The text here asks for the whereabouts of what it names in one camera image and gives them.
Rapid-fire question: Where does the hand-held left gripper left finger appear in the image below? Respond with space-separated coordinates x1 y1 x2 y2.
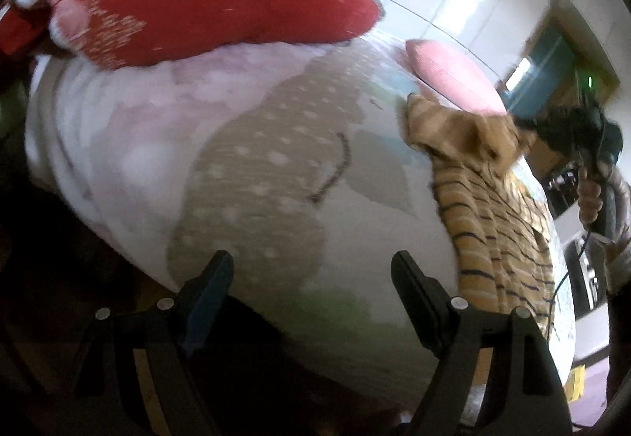
74 250 235 436

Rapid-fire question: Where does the person's right hand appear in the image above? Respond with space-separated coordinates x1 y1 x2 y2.
577 164 606 231

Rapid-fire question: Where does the yellow striped garment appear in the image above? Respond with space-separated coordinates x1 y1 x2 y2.
404 93 568 335

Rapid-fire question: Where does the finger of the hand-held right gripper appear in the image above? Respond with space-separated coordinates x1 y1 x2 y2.
513 115 543 134

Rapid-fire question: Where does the pink pillow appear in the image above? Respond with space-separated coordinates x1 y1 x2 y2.
405 39 508 116

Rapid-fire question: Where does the yellow printed box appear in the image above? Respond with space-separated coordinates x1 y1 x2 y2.
567 364 588 403

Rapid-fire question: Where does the person's right forearm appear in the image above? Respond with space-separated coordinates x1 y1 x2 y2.
604 165 631 295

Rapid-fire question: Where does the teal door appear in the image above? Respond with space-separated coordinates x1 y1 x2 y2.
503 22 579 114

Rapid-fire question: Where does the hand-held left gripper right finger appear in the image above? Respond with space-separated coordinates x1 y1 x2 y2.
391 250 573 436

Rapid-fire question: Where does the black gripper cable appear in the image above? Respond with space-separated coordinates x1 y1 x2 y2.
545 226 592 341

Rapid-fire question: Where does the heart print quilt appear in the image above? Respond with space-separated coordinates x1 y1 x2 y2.
24 36 579 413

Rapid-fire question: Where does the white shelf unit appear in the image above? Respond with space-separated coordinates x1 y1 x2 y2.
562 236 613 319

